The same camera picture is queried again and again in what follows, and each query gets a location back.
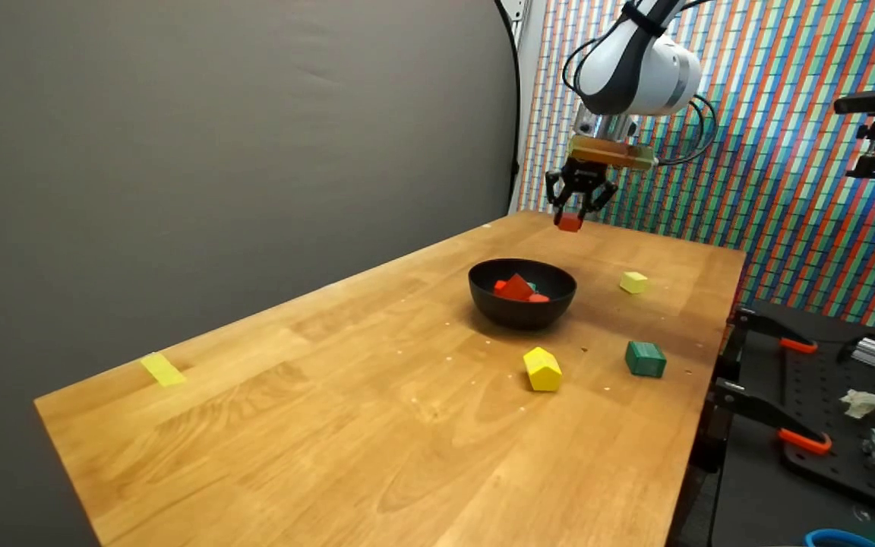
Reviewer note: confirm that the black clamp orange handle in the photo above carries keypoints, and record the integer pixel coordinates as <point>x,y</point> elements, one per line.
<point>788,339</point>
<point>788,429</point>

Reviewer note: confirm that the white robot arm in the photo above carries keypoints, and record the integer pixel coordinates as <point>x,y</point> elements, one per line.
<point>632,69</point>

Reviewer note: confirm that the large red block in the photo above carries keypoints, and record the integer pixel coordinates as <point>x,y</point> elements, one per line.
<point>519,290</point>

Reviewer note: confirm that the black clamp orange handle near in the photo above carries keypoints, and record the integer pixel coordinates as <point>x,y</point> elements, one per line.
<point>788,429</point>

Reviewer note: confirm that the blue scissors handle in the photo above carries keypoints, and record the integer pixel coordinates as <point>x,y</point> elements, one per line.
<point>838,538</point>

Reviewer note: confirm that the large yellow block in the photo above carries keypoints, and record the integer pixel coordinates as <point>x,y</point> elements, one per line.
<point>543,368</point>

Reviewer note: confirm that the large green block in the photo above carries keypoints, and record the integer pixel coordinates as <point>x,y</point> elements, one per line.
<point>645,359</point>

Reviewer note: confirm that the orange-red block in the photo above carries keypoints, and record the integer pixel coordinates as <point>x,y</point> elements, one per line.
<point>570,224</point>

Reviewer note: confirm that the black perforated side table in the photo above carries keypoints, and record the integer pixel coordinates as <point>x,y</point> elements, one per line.
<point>744,485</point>

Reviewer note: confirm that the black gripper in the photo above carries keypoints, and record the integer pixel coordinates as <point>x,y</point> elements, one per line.
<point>582,179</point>

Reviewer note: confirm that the black bowl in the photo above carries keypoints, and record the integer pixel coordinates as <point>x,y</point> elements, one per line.
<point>511,314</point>

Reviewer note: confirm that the black clamp orange handle far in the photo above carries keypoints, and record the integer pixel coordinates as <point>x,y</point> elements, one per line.
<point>788,339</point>

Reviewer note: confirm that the pale yellow block far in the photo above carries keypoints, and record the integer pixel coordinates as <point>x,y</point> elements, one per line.
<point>632,281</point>

